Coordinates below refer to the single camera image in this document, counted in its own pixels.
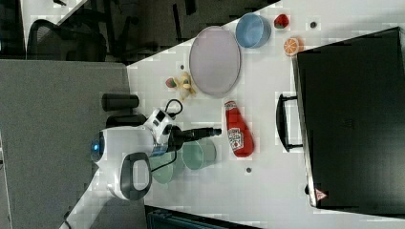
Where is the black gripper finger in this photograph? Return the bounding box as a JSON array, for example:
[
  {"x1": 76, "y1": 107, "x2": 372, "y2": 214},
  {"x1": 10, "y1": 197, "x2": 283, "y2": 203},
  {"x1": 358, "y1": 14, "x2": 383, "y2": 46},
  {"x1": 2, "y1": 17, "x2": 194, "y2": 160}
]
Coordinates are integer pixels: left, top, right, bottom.
[{"x1": 192, "y1": 128, "x2": 222, "y2": 137}]

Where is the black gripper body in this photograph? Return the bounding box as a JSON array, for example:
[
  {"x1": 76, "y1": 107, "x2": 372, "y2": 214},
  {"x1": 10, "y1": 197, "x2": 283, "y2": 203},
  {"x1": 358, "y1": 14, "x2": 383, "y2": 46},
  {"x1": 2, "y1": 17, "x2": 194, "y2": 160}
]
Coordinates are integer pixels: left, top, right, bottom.
[{"x1": 167, "y1": 126, "x2": 194, "y2": 152}]

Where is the red ketchup bottle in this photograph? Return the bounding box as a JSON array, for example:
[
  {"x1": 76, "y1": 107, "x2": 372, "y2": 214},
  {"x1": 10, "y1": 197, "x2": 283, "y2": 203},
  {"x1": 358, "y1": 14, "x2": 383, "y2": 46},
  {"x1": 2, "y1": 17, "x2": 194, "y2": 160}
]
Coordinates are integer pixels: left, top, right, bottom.
[{"x1": 224, "y1": 100, "x2": 254, "y2": 157}]

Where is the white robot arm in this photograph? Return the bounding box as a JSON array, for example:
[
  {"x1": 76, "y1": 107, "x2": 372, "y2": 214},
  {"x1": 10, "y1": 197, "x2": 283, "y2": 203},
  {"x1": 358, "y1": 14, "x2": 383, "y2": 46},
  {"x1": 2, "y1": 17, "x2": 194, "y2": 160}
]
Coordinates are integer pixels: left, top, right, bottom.
[{"x1": 59, "y1": 125, "x2": 222, "y2": 229}]

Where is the green strainer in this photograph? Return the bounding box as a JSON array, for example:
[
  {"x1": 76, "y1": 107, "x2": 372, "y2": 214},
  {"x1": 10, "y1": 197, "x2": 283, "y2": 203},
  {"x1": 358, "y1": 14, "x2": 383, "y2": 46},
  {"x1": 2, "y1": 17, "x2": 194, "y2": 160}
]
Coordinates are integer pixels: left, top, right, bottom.
[{"x1": 150, "y1": 151, "x2": 184, "y2": 184}]

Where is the green mug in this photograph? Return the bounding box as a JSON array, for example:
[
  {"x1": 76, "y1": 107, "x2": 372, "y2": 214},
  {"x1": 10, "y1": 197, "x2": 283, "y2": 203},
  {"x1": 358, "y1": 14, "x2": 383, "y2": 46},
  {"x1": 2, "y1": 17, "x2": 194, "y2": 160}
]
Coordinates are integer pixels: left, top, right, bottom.
[{"x1": 182, "y1": 138, "x2": 217, "y2": 170}]

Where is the yellow toy banana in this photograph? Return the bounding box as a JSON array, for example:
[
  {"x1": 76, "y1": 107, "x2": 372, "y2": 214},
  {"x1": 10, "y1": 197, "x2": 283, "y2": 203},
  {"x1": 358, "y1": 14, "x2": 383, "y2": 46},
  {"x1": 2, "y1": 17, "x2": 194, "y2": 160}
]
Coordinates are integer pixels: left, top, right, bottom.
[{"x1": 178, "y1": 72, "x2": 196, "y2": 101}]

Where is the red toy strawberry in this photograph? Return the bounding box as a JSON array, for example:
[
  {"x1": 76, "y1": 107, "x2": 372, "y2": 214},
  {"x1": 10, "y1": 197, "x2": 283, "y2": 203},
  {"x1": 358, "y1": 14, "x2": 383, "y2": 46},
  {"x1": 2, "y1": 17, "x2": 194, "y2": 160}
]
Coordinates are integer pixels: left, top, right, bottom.
[
  {"x1": 165, "y1": 77, "x2": 178, "y2": 88},
  {"x1": 273, "y1": 13, "x2": 289, "y2": 29}
]

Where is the black bowl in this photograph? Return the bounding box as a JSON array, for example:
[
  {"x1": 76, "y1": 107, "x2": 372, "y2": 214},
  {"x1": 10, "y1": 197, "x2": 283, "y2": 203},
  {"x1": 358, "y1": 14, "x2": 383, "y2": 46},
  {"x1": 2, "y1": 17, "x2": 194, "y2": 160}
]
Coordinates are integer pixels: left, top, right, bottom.
[{"x1": 106, "y1": 114, "x2": 146, "y2": 128}]

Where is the black cup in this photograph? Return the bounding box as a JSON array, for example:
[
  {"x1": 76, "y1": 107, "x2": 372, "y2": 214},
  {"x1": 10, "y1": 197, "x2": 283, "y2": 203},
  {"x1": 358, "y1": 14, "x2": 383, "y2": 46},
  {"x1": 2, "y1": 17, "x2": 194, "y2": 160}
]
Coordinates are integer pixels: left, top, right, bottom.
[{"x1": 101, "y1": 94, "x2": 139, "y2": 112}]

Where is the lavender round plate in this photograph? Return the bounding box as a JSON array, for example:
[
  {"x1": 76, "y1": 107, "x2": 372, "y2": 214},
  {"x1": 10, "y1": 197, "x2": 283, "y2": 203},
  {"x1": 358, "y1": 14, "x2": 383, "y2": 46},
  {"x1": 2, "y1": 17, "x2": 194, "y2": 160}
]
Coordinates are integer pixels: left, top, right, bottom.
[{"x1": 189, "y1": 26, "x2": 241, "y2": 97}]

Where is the blue bowl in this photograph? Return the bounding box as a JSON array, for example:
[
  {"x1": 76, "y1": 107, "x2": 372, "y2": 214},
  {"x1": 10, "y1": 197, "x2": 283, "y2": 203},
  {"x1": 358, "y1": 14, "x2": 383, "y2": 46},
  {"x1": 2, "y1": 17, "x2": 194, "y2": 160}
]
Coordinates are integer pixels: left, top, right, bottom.
[{"x1": 235, "y1": 13, "x2": 271, "y2": 49}]

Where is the toy orange half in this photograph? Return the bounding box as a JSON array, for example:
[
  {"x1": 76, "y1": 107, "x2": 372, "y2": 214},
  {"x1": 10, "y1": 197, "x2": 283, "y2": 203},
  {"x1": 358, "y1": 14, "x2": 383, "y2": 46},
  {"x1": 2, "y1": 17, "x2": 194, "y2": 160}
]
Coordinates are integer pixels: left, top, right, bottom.
[{"x1": 283, "y1": 37, "x2": 304, "y2": 56}]

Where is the black office chair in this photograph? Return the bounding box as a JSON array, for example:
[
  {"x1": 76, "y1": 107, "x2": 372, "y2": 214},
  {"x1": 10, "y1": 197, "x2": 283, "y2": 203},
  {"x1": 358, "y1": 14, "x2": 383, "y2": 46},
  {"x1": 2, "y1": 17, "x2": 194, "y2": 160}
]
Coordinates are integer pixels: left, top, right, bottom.
[{"x1": 26, "y1": 19, "x2": 107, "y2": 62}]

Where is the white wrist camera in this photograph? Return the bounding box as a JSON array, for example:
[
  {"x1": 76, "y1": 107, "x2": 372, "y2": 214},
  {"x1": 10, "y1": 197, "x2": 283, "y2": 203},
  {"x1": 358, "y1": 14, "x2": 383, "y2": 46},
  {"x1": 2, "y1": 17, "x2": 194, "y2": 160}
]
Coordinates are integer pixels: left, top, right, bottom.
[{"x1": 144, "y1": 109, "x2": 175, "y2": 144}]

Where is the black cable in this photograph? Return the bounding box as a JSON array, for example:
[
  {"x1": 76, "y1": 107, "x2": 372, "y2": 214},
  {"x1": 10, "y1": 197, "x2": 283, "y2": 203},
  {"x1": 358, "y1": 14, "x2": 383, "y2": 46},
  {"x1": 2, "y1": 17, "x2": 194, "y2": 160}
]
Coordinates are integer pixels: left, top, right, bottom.
[{"x1": 150, "y1": 98, "x2": 184, "y2": 174}]

